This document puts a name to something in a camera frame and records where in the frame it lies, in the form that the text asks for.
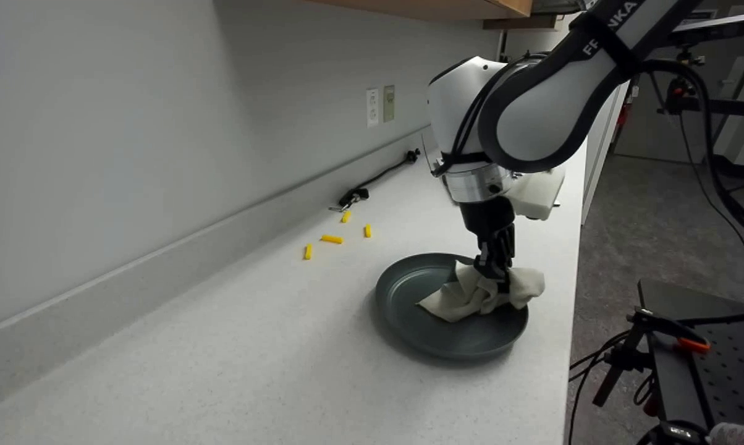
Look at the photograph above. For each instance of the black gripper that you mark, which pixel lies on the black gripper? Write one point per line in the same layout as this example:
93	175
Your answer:
487	217

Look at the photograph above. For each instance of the beige wiping cloth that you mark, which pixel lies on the beige wiping cloth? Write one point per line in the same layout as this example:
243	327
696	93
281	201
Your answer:
461	300

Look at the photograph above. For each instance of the dark green round plate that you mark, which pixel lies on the dark green round plate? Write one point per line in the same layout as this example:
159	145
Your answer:
437	336

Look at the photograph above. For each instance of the grey cloth roll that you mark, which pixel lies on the grey cloth roll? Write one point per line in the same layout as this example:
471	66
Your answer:
738	436

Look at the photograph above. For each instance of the small yellow piece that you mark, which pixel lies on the small yellow piece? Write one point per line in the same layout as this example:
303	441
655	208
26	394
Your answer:
346	219
307	254
333	240
366	230

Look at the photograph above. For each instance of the black perforated table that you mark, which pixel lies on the black perforated table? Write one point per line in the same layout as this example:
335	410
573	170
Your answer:
733	373

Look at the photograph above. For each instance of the beige wall outlet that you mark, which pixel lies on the beige wall outlet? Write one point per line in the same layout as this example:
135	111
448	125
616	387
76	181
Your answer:
388	106

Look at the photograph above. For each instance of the white wall outlet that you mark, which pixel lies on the white wall outlet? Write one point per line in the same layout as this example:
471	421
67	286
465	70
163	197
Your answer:
371	107

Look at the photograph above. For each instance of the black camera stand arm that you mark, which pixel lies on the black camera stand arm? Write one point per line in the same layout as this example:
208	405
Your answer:
681	90

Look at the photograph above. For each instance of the black bar camera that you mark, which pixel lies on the black bar camera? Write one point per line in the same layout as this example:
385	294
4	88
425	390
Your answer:
717	25

